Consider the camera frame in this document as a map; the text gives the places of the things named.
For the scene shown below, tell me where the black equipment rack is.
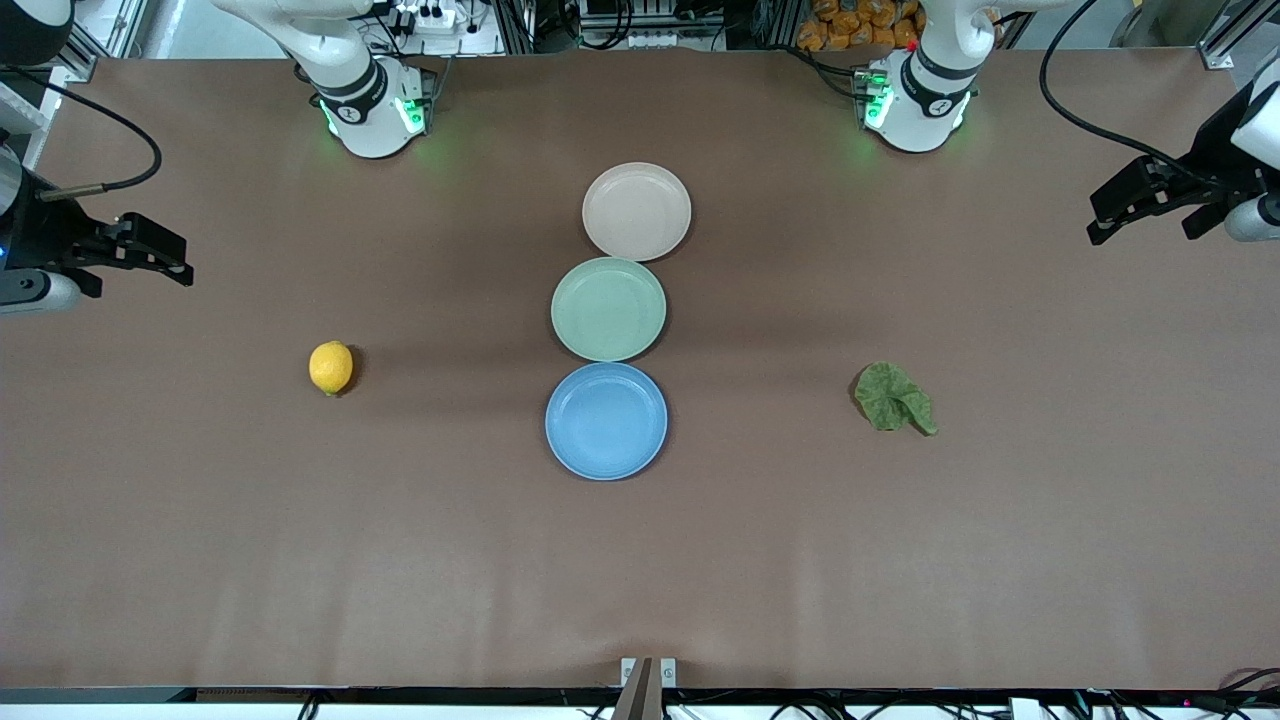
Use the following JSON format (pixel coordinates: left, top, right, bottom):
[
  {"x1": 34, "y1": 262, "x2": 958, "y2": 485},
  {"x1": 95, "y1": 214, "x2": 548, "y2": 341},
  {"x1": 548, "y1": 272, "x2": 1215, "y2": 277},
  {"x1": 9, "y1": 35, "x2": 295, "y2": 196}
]
[{"x1": 495, "y1": 0, "x2": 801, "y2": 54}]

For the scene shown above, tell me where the metal table bracket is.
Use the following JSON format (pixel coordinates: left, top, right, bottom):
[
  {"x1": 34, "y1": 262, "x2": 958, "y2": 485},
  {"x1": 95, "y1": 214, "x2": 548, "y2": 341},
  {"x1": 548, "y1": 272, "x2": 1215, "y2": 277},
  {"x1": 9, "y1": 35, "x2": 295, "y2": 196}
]
[{"x1": 612, "y1": 657, "x2": 679, "y2": 720}]

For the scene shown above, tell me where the bag of oranges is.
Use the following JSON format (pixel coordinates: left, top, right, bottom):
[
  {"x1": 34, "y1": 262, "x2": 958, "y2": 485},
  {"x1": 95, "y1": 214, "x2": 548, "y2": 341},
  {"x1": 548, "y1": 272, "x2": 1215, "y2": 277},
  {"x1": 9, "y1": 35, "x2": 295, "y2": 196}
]
[{"x1": 797, "y1": 0, "x2": 921, "y2": 52}]

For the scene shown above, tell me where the light green plate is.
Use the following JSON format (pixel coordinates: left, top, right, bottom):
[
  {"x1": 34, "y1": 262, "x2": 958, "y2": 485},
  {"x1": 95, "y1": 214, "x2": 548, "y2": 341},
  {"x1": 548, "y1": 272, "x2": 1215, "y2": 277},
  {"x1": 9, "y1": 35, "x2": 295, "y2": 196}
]
[{"x1": 550, "y1": 257, "x2": 668, "y2": 363}]

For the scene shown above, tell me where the blue plate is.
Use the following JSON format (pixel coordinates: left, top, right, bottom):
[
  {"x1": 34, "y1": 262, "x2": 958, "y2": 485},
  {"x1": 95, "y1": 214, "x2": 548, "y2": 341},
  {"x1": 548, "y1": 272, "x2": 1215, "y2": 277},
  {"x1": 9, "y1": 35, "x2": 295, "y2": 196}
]
[{"x1": 545, "y1": 362, "x2": 669, "y2": 482}]

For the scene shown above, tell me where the aluminium frame profile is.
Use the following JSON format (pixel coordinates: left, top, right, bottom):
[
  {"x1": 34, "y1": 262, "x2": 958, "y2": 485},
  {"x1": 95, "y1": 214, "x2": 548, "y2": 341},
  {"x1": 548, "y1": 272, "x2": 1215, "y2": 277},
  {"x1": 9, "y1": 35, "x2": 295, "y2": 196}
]
[
  {"x1": 1198, "y1": 0, "x2": 1280, "y2": 71},
  {"x1": 55, "y1": 0, "x2": 153, "y2": 83}
]

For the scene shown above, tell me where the white power strip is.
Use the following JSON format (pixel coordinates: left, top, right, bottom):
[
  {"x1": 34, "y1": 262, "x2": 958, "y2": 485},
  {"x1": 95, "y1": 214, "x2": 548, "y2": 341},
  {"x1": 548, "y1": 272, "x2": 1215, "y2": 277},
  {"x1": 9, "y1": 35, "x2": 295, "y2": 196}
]
[{"x1": 395, "y1": 0, "x2": 473, "y2": 31}]

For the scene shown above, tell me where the green lettuce leaf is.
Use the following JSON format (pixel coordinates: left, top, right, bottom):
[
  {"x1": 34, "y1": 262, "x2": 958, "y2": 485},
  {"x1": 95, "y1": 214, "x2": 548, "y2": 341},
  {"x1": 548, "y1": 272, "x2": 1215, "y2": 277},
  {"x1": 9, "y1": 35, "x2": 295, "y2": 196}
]
[{"x1": 853, "y1": 362, "x2": 939, "y2": 437}]

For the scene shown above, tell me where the beige plate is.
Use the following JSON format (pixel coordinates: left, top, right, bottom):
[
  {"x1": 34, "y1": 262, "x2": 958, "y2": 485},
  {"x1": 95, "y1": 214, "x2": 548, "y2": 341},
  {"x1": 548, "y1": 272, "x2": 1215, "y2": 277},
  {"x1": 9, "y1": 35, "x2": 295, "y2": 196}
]
[{"x1": 582, "y1": 162, "x2": 693, "y2": 263}]

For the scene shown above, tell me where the yellow lemon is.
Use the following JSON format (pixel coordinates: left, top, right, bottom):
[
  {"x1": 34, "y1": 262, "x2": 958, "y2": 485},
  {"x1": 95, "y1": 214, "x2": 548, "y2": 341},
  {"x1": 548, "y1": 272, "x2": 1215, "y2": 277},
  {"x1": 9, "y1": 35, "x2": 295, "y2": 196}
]
[{"x1": 309, "y1": 341, "x2": 354, "y2": 397}]

